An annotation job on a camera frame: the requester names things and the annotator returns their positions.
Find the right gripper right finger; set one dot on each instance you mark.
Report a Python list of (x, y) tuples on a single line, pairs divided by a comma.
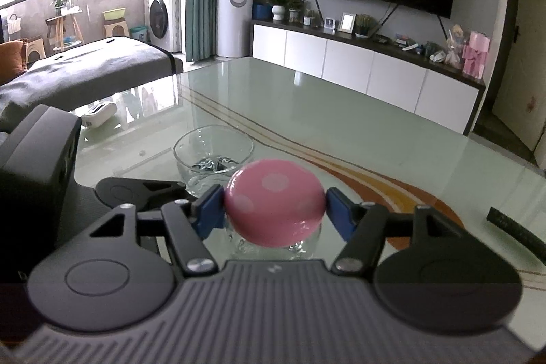
[(425, 269)]

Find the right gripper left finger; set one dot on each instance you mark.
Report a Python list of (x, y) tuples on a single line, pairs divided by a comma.
[(187, 231)]

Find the pink polka dot bottle cap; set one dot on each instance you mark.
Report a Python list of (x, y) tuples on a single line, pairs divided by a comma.
[(274, 203)]

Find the black strip on table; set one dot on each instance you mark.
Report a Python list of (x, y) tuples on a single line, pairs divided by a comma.
[(527, 239)]

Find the grey covered sofa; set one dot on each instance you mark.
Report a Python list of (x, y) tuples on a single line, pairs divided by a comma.
[(84, 74)]

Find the clear drinking glass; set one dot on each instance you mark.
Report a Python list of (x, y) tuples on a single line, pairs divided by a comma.
[(211, 155)]

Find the orange cushion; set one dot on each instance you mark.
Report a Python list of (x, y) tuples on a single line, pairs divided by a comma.
[(13, 60)]

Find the white interior door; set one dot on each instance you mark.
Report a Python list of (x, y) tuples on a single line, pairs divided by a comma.
[(520, 102)]

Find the white tv cabinet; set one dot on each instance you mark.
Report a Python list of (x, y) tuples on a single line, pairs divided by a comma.
[(437, 92)]

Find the small wooden stool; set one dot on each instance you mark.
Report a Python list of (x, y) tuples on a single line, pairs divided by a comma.
[(118, 27)]

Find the pink gift box with bow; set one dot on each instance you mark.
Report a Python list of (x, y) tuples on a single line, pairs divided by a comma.
[(475, 54)]

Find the doll figurine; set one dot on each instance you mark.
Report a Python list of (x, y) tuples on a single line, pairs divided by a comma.
[(455, 46)]

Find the white washing machine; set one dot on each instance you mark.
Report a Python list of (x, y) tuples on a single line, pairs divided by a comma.
[(163, 20)]

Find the potted plant in white pot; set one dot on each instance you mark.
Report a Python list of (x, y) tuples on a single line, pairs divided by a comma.
[(278, 8)]

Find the white picture frame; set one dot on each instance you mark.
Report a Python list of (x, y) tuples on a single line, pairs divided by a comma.
[(347, 23)]

